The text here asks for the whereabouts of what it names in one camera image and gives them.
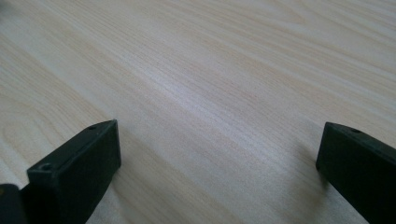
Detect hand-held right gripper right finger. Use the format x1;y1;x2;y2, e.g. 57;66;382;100
315;121;396;224

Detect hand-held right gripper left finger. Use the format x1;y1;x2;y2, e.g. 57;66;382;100
20;119;122;224

